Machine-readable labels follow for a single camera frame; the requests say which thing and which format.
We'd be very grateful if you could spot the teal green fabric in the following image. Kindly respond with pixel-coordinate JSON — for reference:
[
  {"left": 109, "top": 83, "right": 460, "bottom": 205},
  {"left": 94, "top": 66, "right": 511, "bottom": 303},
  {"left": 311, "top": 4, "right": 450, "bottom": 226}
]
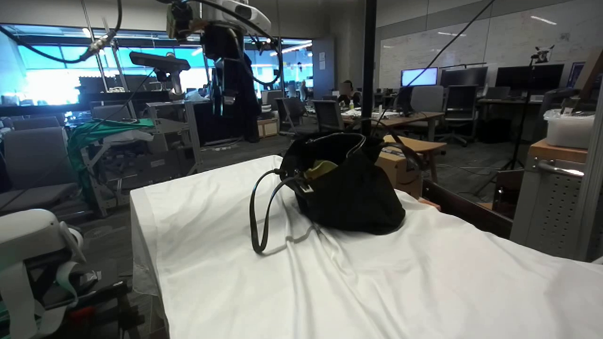
[{"left": 64, "top": 119, "right": 158, "bottom": 185}]

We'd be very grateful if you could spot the gray upholstered chair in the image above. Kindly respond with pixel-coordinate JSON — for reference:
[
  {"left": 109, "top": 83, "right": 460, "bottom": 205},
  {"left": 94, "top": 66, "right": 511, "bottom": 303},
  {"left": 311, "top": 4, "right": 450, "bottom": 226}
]
[{"left": 0, "top": 124, "right": 81, "bottom": 213}]

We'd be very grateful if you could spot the yellow-green cloth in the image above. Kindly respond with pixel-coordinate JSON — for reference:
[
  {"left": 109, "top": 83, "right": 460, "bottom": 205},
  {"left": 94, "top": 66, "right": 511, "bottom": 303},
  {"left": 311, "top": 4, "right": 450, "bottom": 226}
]
[{"left": 303, "top": 158, "right": 345, "bottom": 179}]

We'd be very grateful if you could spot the black hanging cable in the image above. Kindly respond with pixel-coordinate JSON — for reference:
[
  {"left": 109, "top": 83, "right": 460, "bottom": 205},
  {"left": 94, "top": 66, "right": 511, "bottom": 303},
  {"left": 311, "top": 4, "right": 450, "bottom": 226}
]
[{"left": 420, "top": 0, "right": 497, "bottom": 72}]

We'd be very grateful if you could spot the wooden board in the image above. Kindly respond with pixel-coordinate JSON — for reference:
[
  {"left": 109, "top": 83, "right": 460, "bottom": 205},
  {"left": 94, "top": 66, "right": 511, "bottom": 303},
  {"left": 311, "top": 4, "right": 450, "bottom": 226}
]
[{"left": 526, "top": 138, "right": 592, "bottom": 170}]

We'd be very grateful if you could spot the aluminium frame post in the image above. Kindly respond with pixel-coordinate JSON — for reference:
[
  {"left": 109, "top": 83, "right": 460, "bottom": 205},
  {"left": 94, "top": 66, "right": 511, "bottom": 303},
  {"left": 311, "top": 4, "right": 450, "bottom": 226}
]
[{"left": 573, "top": 74, "right": 603, "bottom": 262}]

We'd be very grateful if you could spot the black camera tripod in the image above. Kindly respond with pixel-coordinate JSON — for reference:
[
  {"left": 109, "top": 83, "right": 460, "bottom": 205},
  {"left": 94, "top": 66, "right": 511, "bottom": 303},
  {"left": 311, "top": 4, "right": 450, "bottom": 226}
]
[{"left": 473, "top": 43, "right": 558, "bottom": 196}]

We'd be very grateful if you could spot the gray perforated metal cabinet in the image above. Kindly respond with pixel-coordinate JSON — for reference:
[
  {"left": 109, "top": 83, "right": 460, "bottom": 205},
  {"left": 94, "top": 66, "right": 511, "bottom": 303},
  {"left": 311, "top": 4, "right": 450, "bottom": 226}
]
[{"left": 509, "top": 158, "right": 595, "bottom": 260}]

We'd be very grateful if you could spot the black hanging coat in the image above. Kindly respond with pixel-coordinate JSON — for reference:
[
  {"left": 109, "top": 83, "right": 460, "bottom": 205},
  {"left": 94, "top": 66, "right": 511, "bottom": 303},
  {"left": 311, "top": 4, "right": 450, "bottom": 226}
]
[{"left": 232, "top": 58, "right": 262, "bottom": 143}]

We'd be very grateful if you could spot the black low bench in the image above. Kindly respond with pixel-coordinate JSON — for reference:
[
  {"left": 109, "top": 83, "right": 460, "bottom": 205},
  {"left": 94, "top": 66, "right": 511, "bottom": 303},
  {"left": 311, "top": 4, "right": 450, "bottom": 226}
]
[{"left": 420, "top": 179, "right": 516, "bottom": 239}]

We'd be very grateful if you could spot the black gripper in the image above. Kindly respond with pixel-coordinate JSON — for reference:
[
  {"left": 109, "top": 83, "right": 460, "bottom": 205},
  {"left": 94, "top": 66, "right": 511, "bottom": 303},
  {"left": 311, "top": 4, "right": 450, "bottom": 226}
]
[{"left": 200, "top": 21, "right": 247, "bottom": 119}]

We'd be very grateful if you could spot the cardboard box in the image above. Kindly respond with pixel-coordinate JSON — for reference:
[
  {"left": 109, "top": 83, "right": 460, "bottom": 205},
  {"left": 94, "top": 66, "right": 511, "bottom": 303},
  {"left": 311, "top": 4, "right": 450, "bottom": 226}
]
[{"left": 379, "top": 138, "right": 430, "bottom": 200}]

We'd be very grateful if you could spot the wooden bench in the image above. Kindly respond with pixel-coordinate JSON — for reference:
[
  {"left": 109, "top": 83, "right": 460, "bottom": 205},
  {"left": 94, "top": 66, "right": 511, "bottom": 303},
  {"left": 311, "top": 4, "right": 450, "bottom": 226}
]
[{"left": 382, "top": 134, "right": 448, "bottom": 185}]

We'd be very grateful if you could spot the blue lit monitor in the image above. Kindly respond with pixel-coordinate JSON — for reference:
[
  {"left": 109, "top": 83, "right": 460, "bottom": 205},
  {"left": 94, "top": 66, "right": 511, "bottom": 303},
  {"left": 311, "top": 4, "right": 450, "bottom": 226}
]
[{"left": 399, "top": 66, "right": 441, "bottom": 89}]

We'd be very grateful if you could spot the black office chair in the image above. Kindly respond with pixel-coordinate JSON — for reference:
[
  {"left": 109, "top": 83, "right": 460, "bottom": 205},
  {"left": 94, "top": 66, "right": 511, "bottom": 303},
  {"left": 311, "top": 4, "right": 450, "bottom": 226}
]
[
  {"left": 441, "top": 85, "right": 480, "bottom": 147},
  {"left": 311, "top": 98, "right": 345, "bottom": 134}
]

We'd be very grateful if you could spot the black handbag with straps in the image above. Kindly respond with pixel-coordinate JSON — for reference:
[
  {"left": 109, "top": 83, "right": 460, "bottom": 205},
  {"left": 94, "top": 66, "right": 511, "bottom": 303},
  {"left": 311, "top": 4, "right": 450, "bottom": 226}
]
[{"left": 247, "top": 128, "right": 411, "bottom": 258}]

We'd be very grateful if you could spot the white plastic container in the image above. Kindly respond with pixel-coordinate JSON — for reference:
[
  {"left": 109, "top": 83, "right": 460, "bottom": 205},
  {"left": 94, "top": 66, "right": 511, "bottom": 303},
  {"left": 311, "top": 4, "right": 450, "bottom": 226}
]
[{"left": 541, "top": 106, "right": 597, "bottom": 151}]

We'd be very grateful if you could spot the white tablecloth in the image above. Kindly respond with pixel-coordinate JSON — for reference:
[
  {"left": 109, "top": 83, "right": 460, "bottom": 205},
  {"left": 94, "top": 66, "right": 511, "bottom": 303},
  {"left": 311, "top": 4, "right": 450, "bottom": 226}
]
[{"left": 128, "top": 155, "right": 603, "bottom": 339}]

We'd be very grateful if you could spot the black vertical pole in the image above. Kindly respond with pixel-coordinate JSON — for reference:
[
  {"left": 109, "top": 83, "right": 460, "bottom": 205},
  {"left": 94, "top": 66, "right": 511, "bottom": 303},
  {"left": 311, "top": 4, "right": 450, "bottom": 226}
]
[{"left": 360, "top": 0, "right": 379, "bottom": 138}]

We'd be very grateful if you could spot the dark wide monitor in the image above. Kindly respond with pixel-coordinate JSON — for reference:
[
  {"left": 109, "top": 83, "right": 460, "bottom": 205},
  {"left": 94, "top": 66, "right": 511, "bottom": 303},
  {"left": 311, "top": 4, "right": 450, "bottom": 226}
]
[{"left": 494, "top": 62, "right": 565, "bottom": 94}]

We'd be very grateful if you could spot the wooden desk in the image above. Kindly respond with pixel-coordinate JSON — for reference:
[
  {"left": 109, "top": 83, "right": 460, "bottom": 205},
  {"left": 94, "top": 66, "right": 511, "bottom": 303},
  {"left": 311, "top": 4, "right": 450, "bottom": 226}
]
[{"left": 341, "top": 109, "right": 448, "bottom": 141}]

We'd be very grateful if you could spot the seated person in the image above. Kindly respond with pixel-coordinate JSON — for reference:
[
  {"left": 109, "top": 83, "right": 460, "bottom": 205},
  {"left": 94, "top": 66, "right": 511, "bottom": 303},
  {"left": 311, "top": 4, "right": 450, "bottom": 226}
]
[{"left": 337, "top": 79, "right": 358, "bottom": 109}]

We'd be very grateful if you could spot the black camera on stand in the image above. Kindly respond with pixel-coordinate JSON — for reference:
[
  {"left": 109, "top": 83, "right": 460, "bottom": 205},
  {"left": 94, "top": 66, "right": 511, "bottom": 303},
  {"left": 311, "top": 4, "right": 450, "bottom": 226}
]
[{"left": 128, "top": 51, "right": 192, "bottom": 85}]

